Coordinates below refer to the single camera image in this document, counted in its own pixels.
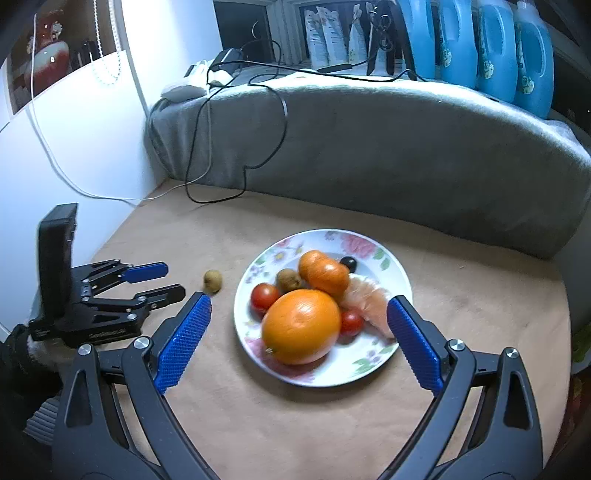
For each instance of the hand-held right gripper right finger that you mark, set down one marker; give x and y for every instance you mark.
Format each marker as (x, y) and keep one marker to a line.
(415, 342)

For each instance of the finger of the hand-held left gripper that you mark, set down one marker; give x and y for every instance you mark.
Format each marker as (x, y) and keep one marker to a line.
(145, 271)
(157, 297)

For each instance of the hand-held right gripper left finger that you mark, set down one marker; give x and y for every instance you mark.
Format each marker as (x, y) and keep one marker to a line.
(184, 341)

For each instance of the brownish green kiwi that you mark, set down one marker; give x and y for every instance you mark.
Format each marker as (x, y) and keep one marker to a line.
(213, 281)
(288, 279)

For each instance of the peeled pomelo segment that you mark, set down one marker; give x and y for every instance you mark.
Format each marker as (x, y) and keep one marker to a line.
(369, 302)

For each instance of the small red tomato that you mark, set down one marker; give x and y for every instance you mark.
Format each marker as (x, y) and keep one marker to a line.
(352, 322)

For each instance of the large red tomato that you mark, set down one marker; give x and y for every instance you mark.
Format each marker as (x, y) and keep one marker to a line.
(264, 297)

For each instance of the white floral plate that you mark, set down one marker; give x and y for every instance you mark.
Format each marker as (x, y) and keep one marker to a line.
(323, 371)

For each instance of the orange mandarin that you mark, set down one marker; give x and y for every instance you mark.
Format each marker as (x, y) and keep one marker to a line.
(334, 280)
(313, 264)

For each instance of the dark purple grape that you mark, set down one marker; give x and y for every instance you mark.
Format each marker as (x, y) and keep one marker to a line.
(349, 263)

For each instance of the large orange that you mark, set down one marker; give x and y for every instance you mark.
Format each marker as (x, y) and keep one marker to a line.
(300, 325)

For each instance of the tan cloth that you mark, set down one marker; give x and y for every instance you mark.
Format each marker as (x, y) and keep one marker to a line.
(277, 429)

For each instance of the grey blanket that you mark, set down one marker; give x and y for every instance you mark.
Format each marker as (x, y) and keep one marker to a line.
(392, 152)

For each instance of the white charger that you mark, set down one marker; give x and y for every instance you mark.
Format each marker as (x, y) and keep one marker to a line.
(197, 69)

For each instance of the black power adapter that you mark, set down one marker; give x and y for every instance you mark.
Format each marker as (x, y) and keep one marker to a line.
(227, 59)

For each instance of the blue detergent bottle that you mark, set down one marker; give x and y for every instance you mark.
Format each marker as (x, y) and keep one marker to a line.
(458, 41)
(534, 60)
(418, 37)
(497, 50)

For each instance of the black scissors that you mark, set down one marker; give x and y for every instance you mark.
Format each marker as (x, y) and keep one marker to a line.
(382, 27)

